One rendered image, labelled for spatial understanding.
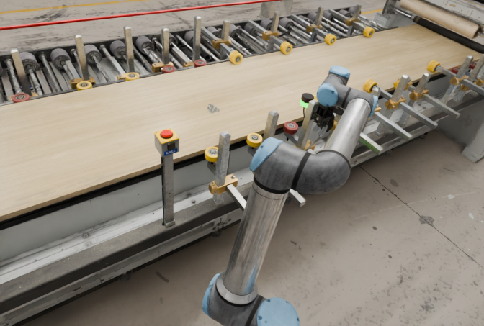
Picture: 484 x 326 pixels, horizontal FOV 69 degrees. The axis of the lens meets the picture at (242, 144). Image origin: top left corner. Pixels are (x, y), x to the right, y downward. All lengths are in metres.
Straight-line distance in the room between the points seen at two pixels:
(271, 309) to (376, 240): 1.62
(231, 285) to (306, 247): 1.36
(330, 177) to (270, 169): 0.16
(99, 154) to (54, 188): 0.25
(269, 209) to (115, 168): 0.83
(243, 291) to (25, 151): 1.14
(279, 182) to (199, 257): 1.48
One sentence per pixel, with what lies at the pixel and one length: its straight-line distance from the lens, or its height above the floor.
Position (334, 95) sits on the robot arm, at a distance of 1.44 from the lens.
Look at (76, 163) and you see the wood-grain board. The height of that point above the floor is 0.90.
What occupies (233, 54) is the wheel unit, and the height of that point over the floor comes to 0.97.
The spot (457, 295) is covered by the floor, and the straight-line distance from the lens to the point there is 2.86.
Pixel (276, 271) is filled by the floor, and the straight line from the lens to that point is 2.41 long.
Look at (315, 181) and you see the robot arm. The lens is 0.96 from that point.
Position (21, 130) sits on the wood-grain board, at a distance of 1.96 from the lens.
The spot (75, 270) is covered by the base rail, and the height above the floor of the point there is 0.70.
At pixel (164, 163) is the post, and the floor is 1.10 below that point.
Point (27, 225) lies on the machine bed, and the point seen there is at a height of 0.78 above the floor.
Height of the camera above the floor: 2.05
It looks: 40 degrees down
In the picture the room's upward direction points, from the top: 9 degrees clockwise
